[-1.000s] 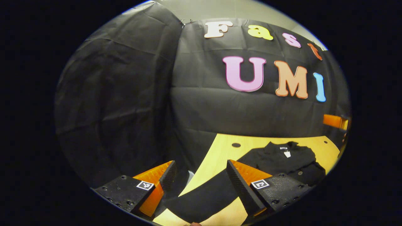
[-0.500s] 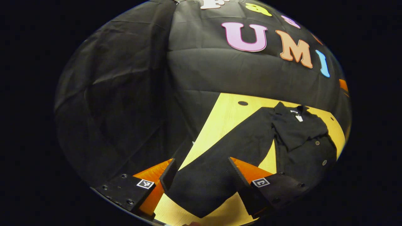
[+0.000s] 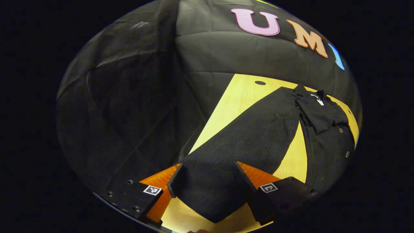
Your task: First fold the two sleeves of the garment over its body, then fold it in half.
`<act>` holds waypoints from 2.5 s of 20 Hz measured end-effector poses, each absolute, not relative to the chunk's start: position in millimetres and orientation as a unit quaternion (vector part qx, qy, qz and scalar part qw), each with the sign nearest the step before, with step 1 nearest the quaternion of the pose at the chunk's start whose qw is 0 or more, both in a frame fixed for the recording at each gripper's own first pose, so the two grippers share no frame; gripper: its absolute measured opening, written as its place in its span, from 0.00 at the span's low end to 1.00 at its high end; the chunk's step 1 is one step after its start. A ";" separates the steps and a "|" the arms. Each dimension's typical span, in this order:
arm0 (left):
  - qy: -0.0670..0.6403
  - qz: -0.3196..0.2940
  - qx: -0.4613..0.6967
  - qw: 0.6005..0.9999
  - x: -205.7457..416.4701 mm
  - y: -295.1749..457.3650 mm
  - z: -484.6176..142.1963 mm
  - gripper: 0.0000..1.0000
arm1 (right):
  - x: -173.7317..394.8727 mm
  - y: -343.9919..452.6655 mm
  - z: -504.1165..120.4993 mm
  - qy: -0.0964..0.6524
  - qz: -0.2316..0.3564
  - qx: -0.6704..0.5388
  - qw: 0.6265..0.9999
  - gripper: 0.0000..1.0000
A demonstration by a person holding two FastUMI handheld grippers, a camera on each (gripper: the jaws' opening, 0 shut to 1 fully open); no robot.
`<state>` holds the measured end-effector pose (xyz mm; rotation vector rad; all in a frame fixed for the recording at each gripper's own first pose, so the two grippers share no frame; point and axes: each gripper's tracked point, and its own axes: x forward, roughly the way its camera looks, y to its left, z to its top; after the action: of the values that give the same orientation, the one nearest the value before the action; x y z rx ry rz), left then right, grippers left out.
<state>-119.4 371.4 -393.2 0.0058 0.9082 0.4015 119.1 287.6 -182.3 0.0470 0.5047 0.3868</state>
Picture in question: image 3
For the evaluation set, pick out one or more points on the black backdrop cloth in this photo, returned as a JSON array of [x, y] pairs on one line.
[[129, 113]]

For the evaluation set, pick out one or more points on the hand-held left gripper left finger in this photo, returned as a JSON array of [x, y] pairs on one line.
[[174, 181]]

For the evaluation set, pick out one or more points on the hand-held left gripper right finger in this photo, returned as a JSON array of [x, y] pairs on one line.
[[247, 181]]

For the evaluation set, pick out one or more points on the black button shirt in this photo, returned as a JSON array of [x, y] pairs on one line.
[[258, 129]]

